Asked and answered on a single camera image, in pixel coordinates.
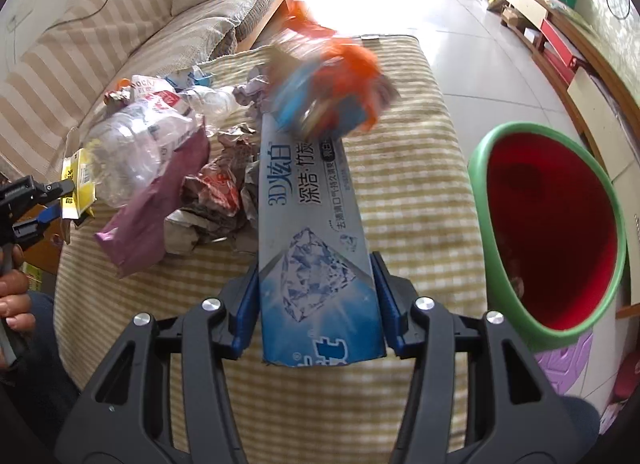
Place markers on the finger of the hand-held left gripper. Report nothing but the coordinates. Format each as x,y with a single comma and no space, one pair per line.
45,216
45,190

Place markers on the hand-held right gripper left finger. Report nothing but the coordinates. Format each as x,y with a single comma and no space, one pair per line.
247,296

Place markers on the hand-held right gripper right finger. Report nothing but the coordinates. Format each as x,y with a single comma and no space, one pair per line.
384,294

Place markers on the yellow cardboard box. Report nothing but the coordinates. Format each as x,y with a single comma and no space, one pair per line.
80,169

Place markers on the blue toothpaste box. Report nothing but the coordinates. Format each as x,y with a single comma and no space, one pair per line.
310,224

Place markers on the mauve plastic bag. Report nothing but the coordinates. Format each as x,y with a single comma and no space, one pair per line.
145,224

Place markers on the red bin with green rim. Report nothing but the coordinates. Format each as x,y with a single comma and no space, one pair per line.
550,224

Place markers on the orange and blue snack packet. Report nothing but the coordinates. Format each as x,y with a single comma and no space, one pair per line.
340,79

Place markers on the person's left hand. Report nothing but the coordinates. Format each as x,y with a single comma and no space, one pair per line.
15,299

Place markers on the brown cardboard box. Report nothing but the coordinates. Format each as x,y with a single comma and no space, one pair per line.
42,244

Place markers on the crumpled foil wrappers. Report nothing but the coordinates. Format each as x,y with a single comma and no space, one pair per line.
210,234

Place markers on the large clear plastic bottle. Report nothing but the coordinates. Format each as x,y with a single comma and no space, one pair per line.
130,144

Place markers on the red printed crumpled wrapper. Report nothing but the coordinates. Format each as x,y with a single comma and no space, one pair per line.
217,189

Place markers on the small shiny wrapper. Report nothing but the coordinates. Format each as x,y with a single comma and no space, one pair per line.
117,93

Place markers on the striped beige sofa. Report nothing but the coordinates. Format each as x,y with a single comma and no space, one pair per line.
75,44

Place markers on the red and white packet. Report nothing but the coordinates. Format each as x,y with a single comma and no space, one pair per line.
160,94

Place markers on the small clear plastic bottle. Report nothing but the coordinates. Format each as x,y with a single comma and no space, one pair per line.
210,99

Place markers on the purple plastic stool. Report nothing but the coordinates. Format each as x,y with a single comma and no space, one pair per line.
570,364

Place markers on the white crumpled paper ball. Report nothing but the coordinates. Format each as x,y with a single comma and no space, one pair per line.
252,89

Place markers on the flat red box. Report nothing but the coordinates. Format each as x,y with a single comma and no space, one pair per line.
557,49

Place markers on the wooden media cabinet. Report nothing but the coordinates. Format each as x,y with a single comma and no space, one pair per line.
600,74

